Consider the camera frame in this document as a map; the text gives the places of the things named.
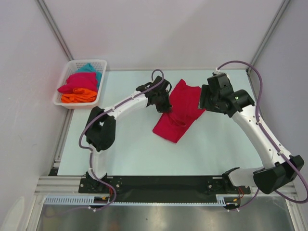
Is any crimson red t shirt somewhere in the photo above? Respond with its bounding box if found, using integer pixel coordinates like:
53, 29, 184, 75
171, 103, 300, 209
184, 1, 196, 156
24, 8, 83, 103
153, 79, 205, 143

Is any white plastic laundry basket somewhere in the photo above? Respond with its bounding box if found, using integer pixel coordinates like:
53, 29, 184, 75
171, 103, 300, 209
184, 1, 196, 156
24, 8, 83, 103
53, 59, 107, 109

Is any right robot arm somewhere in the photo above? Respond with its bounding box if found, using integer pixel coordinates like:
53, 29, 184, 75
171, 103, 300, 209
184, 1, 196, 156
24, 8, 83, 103
199, 84, 304, 194

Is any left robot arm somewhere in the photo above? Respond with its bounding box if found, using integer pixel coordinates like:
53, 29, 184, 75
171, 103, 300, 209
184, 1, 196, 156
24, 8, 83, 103
82, 76, 172, 193

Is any magenta t shirt in basket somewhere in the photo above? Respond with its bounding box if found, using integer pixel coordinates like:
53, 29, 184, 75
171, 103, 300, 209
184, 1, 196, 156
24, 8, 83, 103
57, 72, 98, 94

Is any teal t shirt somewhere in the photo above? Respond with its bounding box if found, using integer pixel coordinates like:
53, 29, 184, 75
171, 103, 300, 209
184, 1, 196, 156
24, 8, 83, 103
75, 63, 102, 88

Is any orange t shirt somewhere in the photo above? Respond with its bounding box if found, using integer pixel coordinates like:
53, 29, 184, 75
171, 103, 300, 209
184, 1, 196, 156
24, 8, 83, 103
61, 88, 98, 103

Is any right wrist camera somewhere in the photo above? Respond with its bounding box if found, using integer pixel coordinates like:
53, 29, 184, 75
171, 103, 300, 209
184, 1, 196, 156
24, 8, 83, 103
207, 72, 234, 97

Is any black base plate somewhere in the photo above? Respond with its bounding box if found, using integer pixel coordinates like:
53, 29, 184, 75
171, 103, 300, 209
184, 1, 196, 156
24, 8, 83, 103
78, 174, 251, 203

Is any white slotted cable duct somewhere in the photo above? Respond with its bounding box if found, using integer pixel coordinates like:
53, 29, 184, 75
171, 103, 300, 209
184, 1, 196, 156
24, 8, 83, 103
44, 195, 239, 206

